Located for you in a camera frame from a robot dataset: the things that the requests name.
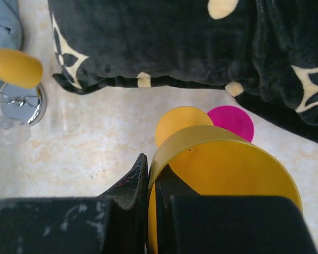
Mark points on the chrome wire wine glass rack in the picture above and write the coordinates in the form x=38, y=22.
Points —
x=27, y=105

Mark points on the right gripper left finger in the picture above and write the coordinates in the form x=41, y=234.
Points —
x=124, y=231

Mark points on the black floral plush pillow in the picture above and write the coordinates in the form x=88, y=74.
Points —
x=263, y=53

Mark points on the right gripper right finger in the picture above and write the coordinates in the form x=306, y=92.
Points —
x=168, y=184

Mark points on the clear wine glass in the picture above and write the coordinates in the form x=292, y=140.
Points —
x=13, y=132

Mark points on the yellow plastic wine glass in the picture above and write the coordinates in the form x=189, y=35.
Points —
x=211, y=161
x=20, y=69

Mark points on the grey blue folded jeans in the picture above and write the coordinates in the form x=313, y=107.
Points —
x=11, y=32

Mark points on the magenta plastic wine glass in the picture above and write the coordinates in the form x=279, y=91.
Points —
x=233, y=119

